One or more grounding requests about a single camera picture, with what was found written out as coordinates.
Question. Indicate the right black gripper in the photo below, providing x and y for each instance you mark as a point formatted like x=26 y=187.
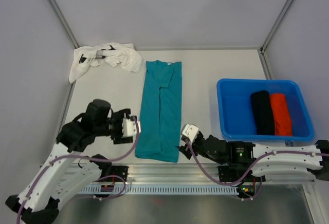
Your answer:
x=184 y=150

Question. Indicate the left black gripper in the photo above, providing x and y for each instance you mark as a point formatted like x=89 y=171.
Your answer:
x=119 y=138

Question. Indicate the teal t-shirt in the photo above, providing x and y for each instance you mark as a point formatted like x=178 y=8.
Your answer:
x=160 y=113

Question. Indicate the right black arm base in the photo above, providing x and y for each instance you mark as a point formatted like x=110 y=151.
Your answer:
x=227 y=174

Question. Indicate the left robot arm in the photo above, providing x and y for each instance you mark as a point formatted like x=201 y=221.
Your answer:
x=66 y=171

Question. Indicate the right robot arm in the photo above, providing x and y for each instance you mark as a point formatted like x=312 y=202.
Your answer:
x=246 y=161

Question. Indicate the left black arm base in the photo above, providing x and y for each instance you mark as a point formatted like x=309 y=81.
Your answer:
x=117 y=170

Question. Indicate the blue plastic bin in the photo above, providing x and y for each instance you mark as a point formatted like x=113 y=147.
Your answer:
x=235 y=112

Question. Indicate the white t-shirt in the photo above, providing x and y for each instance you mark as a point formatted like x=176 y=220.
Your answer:
x=113 y=54

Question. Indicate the rolled black t-shirt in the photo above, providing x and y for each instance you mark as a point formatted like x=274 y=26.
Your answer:
x=262 y=113

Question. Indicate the rolled orange t-shirt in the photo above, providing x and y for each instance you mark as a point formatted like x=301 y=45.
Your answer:
x=282 y=119

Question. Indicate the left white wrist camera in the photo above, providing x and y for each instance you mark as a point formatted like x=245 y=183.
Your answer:
x=129 y=127

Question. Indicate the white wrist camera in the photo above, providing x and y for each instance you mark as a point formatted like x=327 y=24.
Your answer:
x=190 y=132
x=129 y=127

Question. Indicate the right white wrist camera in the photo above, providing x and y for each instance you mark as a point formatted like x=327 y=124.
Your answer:
x=190 y=132

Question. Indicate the aluminium mounting rail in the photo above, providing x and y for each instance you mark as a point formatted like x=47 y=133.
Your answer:
x=191 y=174

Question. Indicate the white slotted cable duct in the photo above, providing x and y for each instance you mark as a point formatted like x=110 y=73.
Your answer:
x=144 y=189

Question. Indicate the left aluminium frame post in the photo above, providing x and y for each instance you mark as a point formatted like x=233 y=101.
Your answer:
x=63 y=22

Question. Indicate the aluminium frame post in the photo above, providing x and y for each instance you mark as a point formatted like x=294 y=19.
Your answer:
x=283 y=12
x=63 y=22

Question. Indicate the right aluminium frame post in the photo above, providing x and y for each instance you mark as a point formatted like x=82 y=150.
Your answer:
x=283 y=12

